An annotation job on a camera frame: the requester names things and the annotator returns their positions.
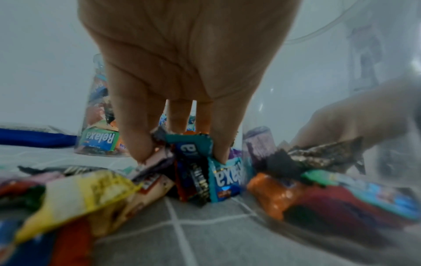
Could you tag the person's right hand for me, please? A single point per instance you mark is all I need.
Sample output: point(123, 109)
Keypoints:
point(368, 114)

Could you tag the blue snack packet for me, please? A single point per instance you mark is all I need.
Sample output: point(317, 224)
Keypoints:
point(36, 137)

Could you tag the teal candy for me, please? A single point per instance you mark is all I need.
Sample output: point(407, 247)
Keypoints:
point(191, 144)

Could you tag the person's left hand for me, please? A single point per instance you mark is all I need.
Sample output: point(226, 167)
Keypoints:
point(191, 47)

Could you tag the pile of colourful candies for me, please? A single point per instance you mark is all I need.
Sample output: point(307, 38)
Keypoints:
point(79, 202)

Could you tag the small transparent plastic jar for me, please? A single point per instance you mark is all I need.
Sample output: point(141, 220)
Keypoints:
point(191, 122)

